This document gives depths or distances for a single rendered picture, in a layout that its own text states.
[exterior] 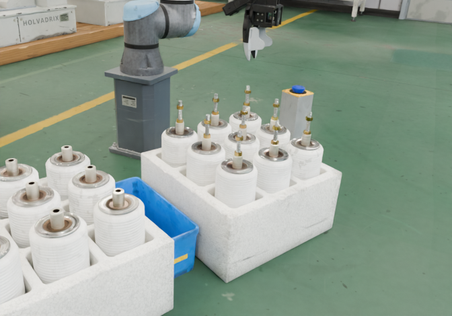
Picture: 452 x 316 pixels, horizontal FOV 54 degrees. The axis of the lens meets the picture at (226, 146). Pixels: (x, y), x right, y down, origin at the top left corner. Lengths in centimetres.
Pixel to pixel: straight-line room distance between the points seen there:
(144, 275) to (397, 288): 60
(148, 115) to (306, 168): 63
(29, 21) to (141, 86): 172
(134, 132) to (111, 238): 77
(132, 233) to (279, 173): 39
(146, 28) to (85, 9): 233
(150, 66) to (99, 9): 223
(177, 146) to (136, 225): 35
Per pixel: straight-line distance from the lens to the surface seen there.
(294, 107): 137
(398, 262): 125
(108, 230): 86
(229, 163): 103
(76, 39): 335
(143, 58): 152
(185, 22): 157
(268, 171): 107
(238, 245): 103
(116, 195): 86
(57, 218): 82
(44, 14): 323
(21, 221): 92
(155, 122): 157
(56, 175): 104
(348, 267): 119
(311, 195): 115
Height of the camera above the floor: 71
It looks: 24 degrees down
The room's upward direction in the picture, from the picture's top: 4 degrees clockwise
